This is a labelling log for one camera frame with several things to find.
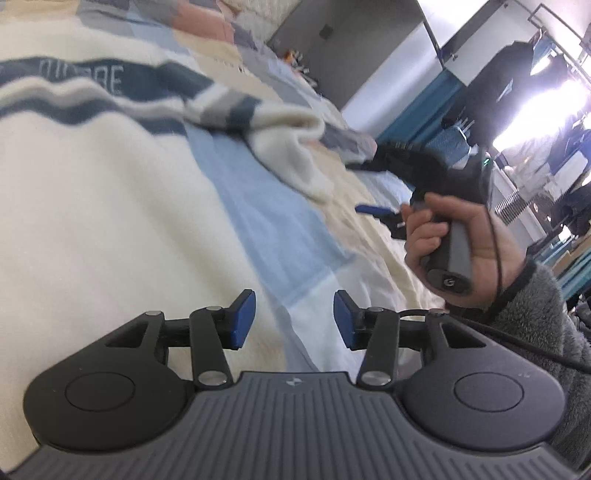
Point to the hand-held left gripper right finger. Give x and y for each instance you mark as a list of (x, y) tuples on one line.
[(344, 318)]

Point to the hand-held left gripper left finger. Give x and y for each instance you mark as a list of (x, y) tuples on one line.
[(242, 318)]

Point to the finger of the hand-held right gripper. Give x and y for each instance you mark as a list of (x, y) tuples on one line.
[(371, 210), (364, 165)]

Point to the cream sweater with blue stripes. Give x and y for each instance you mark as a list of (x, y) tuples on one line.
[(92, 207)]

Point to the person's right forearm grey sleeve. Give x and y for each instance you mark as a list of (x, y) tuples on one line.
[(545, 323)]

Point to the black clothes rack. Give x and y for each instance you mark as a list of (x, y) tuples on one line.
[(561, 41)]

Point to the person's right hand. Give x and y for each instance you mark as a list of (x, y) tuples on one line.
[(482, 230)]

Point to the blue suitcase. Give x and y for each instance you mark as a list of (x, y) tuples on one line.
[(455, 141)]

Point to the white ribbed radiator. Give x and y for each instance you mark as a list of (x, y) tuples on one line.
[(510, 206)]

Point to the blue curtain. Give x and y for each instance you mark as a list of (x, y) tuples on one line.
[(415, 110)]

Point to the patchwork colour-block blanket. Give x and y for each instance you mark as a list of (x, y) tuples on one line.
[(277, 240)]

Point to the black hanging coat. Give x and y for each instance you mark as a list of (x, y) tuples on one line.
[(498, 87)]

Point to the grey wardrobe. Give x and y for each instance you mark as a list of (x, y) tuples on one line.
[(369, 55)]

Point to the cluster of small bottles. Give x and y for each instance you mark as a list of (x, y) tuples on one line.
[(300, 67)]

